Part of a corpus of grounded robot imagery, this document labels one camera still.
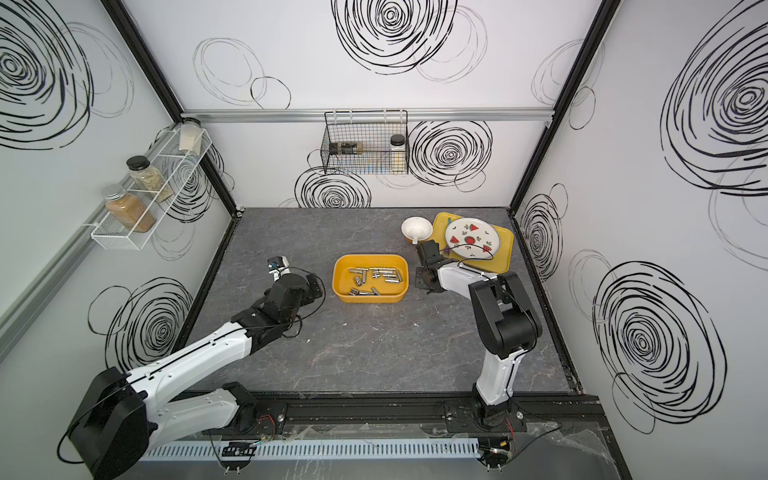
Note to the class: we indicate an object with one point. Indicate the jar in wire basket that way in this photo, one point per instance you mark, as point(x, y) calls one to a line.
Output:
point(398, 154)

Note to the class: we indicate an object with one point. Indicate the aluminium wall rail back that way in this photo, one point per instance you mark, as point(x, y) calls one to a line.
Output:
point(490, 114)

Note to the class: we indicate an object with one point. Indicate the white wire wall shelf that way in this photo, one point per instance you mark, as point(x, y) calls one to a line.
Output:
point(172, 235)

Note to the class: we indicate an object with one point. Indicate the large silver socket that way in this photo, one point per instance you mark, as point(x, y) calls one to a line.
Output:
point(355, 292)

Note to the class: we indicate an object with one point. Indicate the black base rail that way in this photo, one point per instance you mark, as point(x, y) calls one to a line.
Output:
point(272, 413)

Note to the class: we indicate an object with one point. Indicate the orange white bowl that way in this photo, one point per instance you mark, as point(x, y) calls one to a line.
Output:
point(416, 229)

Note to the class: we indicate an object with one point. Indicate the watermelon pattern plate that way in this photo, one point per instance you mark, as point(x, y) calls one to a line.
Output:
point(472, 238)

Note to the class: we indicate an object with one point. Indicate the aluminium wall rail left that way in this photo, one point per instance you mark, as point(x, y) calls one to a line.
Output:
point(78, 250)

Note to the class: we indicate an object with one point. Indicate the white jar on shelf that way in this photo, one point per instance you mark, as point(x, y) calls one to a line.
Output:
point(190, 136)

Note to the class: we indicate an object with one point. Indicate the brown spice jar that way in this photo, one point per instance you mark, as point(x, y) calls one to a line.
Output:
point(127, 208)

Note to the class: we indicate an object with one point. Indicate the black wire basket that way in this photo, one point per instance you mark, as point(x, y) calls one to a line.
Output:
point(375, 140)

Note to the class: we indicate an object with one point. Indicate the white slotted cable duct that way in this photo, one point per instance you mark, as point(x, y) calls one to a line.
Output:
point(337, 449)

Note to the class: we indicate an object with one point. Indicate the black corner frame post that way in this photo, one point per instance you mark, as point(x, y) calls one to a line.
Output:
point(595, 35)

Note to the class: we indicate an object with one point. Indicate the yellow storage box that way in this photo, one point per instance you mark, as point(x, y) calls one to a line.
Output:
point(377, 265)

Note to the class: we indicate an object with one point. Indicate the aluminium wall rail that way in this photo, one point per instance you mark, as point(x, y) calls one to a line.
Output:
point(490, 114)
point(78, 250)

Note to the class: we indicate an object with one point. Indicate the green herb jar black lid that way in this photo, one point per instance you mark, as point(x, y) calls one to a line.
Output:
point(149, 178)

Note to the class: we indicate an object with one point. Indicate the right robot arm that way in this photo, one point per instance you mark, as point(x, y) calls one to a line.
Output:
point(505, 320)

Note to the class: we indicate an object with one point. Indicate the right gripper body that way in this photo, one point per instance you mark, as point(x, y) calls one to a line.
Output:
point(420, 274)

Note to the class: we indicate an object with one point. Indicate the dark item in basket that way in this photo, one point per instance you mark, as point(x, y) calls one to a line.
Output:
point(345, 148)

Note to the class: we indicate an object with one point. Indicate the yellow serving tray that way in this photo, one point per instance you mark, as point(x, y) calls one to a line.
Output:
point(498, 264)

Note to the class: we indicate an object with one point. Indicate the left corner frame post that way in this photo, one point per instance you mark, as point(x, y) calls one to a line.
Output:
point(126, 27)

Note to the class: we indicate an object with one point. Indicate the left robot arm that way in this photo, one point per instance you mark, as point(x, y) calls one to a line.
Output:
point(125, 414)

